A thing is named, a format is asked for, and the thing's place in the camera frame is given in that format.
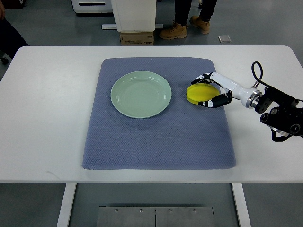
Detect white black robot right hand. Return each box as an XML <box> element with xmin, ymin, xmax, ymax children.
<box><xmin>191</xmin><ymin>72</ymin><xmax>262</xmax><ymax>109</ymax></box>

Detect yellow starfruit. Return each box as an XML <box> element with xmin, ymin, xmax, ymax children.
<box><xmin>186</xmin><ymin>83</ymin><xmax>220</xmax><ymax>105</ymax></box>

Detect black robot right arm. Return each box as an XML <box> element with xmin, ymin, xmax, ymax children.
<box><xmin>250</xmin><ymin>61</ymin><xmax>303</xmax><ymax>142</ymax></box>

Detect grey floor plate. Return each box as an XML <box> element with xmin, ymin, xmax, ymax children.
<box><xmin>218</xmin><ymin>35</ymin><xmax>231</xmax><ymax>44</ymax></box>

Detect pale green plate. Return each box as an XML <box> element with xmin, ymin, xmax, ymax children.
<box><xmin>110</xmin><ymin>71</ymin><xmax>172</xmax><ymax>119</ymax></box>

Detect blue textured mat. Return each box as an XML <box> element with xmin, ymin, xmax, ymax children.
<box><xmin>82</xmin><ymin>57</ymin><xmax>236</xmax><ymax>170</ymax></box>

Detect right tan work boot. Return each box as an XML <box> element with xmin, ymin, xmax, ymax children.
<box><xmin>189</xmin><ymin>16</ymin><xmax>210</xmax><ymax>35</ymax></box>

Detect tan work boot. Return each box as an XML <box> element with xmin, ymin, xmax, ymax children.
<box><xmin>159</xmin><ymin>21</ymin><xmax>187</xmax><ymax>40</ymax></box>
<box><xmin>189</xmin><ymin>16</ymin><xmax>210</xmax><ymax>35</ymax></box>

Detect right white table leg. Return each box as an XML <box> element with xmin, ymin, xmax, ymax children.
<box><xmin>232</xmin><ymin>183</ymin><xmax>251</xmax><ymax>227</ymax></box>

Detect white table leg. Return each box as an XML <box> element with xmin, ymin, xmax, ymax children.
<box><xmin>57</xmin><ymin>183</ymin><xmax>77</xmax><ymax>227</ymax></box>
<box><xmin>232</xmin><ymin>183</ymin><xmax>251</xmax><ymax>227</ymax></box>

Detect left tan work boot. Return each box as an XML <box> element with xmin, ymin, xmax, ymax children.
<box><xmin>159</xmin><ymin>21</ymin><xmax>187</xmax><ymax>40</ymax></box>

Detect person's dark trouser legs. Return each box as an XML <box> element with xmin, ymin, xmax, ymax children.
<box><xmin>174</xmin><ymin>0</ymin><xmax>217</xmax><ymax>26</ymax></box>

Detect cardboard box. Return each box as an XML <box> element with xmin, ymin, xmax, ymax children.
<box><xmin>120</xmin><ymin>32</ymin><xmax>154</xmax><ymax>46</ymax></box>

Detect white cabinet with black slot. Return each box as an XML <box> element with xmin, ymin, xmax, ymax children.
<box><xmin>71</xmin><ymin>0</ymin><xmax>113</xmax><ymax>13</ymax></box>

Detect left white table leg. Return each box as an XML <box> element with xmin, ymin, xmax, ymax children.
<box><xmin>57</xmin><ymin>183</ymin><xmax>77</xmax><ymax>227</ymax></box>

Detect person in dark clothes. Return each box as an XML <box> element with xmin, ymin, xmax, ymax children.
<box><xmin>0</xmin><ymin>1</ymin><xmax>29</xmax><ymax>59</ymax></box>

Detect black caster wheel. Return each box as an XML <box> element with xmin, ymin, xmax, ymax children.
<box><xmin>0</xmin><ymin>57</ymin><xmax>9</xmax><ymax>65</ymax></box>

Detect white pedestal column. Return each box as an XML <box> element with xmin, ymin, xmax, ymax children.
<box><xmin>111</xmin><ymin>0</ymin><xmax>157</xmax><ymax>33</ymax></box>

